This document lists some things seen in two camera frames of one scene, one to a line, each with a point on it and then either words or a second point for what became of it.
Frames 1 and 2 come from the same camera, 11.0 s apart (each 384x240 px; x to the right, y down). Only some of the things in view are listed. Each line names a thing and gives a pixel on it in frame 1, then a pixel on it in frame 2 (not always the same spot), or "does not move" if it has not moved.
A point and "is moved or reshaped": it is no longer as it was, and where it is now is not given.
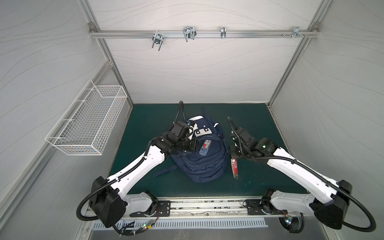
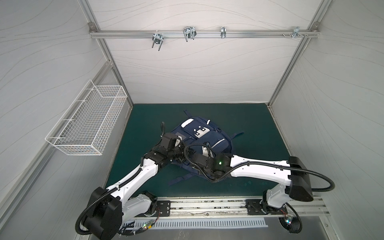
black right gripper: x=235 y=150 → x=192 y=155
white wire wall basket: x=87 y=125 does not move
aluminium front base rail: x=215 y=210 does not move
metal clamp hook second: x=189 y=32 does not move
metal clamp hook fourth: x=296 y=32 does not move
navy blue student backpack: x=208 y=163 is moved or reshaped
